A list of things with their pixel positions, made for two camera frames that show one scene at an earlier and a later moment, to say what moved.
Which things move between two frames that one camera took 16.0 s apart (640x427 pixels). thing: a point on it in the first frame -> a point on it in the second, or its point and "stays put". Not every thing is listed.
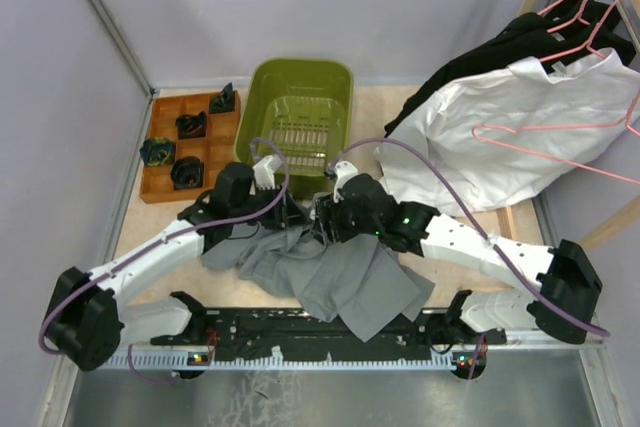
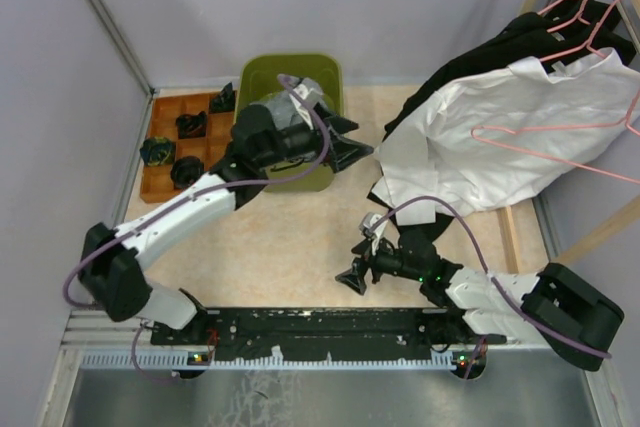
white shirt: (508, 136) stays put
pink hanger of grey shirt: (624, 123) stays put
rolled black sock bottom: (187, 172) stays put
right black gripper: (327, 218) -> (355, 278)
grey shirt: (355, 281) -> (282, 107)
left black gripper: (286, 213) -> (340, 153)
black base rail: (289, 332) stays put
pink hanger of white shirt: (587, 45) stays put
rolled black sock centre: (191, 125) stays put
